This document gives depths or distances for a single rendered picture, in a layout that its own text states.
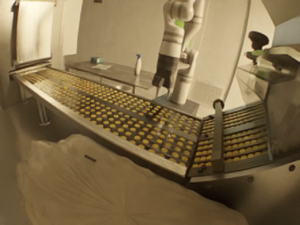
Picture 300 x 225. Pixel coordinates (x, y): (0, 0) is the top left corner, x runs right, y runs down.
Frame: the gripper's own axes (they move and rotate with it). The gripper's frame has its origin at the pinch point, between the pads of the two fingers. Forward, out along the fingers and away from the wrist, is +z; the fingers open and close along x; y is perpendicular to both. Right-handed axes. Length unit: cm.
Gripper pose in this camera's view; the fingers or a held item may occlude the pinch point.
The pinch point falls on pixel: (161, 98)
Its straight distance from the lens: 57.6
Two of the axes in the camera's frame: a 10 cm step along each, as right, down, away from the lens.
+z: -1.7, 8.7, 4.7
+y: -4.9, 3.4, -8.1
